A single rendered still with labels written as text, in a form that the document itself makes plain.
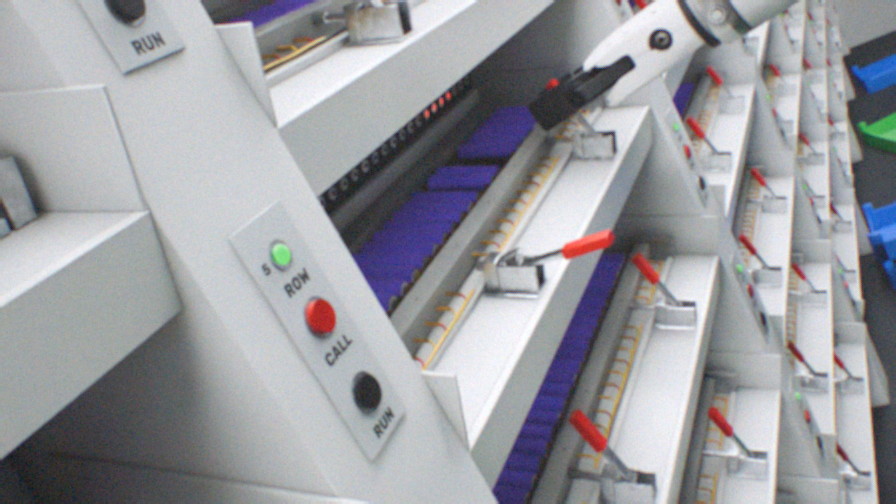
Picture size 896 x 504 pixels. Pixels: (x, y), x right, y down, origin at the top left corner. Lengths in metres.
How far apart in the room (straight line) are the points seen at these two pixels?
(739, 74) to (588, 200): 0.98
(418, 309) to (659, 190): 0.52
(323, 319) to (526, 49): 0.66
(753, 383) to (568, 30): 0.50
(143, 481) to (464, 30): 0.38
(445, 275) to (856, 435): 1.19
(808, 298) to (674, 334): 0.81
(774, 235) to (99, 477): 1.24
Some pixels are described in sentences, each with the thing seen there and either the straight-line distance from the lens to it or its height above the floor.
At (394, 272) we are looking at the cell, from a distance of 0.63.
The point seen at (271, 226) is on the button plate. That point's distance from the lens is 0.39.
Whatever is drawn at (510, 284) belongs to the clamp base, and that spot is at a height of 0.97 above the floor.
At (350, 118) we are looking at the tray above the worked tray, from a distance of 0.48.
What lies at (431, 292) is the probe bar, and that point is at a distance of 0.58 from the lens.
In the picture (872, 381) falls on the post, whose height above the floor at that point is 0.06.
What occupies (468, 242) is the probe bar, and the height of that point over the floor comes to 1.00.
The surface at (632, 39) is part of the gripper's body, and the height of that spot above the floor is 1.06.
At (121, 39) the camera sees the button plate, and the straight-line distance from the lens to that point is 0.37.
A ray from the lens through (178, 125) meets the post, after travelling 0.37.
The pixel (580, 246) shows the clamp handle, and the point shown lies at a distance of 0.58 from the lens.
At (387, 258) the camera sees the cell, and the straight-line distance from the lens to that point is 0.65.
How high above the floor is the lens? 1.17
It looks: 15 degrees down
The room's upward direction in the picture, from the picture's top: 29 degrees counter-clockwise
